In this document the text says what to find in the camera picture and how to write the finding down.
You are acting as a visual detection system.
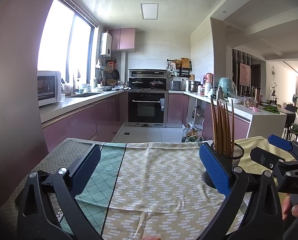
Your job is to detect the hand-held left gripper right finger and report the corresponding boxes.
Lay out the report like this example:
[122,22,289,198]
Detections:
[199,142,283,240]

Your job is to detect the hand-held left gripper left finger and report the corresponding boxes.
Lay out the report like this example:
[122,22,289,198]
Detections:
[17,144,101,240]

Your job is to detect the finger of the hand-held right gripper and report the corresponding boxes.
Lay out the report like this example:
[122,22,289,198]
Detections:
[268,134,298,161]
[250,147,298,195]

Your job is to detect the black mesh utensil holder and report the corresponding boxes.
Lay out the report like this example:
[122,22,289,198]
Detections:
[203,141,245,188]

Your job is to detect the bundle of wooden chopsticks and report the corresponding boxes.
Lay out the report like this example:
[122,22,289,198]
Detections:
[210,95,236,155]

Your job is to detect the plain yellow cloth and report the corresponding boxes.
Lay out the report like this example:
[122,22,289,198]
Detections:
[233,136,296,205]

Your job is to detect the dark dining chair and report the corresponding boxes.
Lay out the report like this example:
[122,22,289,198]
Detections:
[285,104,298,135]

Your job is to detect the green leafy vegetables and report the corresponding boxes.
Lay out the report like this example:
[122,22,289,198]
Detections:
[263,105,280,114]

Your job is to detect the plastic bag of greens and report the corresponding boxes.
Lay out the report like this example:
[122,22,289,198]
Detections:
[186,124,204,143]

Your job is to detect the pink kitchen base cabinets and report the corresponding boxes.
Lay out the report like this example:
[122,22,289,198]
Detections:
[168,91,287,140]
[40,91,125,153]

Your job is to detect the plastic oil bottle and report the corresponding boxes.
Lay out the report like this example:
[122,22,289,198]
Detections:
[182,124,191,143]

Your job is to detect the patterned beige teal tablecloth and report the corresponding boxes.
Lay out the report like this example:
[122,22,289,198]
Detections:
[0,137,284,240]

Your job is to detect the large teal plastic bag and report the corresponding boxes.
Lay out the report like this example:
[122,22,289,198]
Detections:
[218,77,237,97]

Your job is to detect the black integrated stove with oven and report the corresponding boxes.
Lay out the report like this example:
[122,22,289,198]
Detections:
[127,69,169,127]

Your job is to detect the steel stockpot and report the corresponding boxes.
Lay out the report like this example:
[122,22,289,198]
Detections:
[188,80,201,92]

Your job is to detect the white countertop oven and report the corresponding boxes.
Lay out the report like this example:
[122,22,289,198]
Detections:
[37,71,62,107]

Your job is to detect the kitchen window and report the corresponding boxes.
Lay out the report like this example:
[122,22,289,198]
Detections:
[37,0,99,85]

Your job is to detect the square ceiling light panel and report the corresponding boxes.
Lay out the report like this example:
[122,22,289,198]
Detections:
[140,3,159,20]

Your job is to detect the pink wall picture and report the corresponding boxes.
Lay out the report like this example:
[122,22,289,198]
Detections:
[240,62,251,87]

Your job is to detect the black wall rack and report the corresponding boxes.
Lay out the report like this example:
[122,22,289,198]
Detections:
[167,59,192,78]

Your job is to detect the white wall water heater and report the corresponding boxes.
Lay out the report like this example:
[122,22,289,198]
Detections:
[100,32,112,56]

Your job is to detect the pink upper wall cabinet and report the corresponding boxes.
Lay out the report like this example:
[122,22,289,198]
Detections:
[108,28,136,52]

